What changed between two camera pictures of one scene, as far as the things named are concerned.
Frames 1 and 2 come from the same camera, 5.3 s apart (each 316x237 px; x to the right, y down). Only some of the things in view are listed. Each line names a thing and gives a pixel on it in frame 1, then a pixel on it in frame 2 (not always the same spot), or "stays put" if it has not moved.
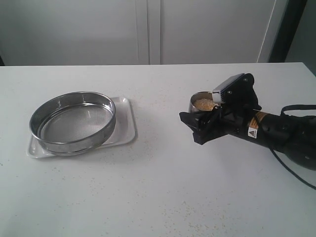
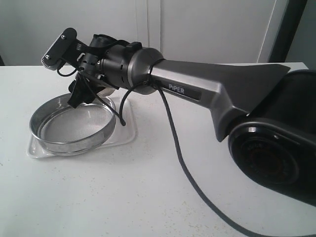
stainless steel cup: x=192 y=107 → x=106 y=92
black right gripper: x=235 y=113 → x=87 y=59
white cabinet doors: x=36 y=32 stays put
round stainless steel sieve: x=71 y=123 stays put
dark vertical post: x=294 y=11 stays put
